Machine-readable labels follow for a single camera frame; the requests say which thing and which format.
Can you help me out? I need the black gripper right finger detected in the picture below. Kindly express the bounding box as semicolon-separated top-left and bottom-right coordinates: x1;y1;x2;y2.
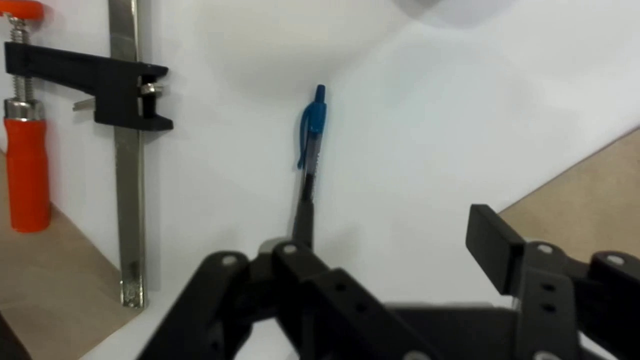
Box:
465;202;640;360

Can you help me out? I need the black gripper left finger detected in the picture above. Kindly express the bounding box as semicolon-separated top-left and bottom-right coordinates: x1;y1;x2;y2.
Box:
136;237;429;360

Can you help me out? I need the blue pen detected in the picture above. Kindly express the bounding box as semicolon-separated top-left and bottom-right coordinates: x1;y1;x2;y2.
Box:
290;81;331;251

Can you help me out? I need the white ceramic mug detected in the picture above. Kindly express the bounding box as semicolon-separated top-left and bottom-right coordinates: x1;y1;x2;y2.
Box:
391;0;520;30

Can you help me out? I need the large brown sandpaper sheet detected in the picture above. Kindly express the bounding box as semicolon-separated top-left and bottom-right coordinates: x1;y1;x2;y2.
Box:
0;147;147;360

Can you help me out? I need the orange handled steel bar clamp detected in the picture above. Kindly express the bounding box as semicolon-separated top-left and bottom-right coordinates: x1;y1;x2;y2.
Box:
0;0;177;310

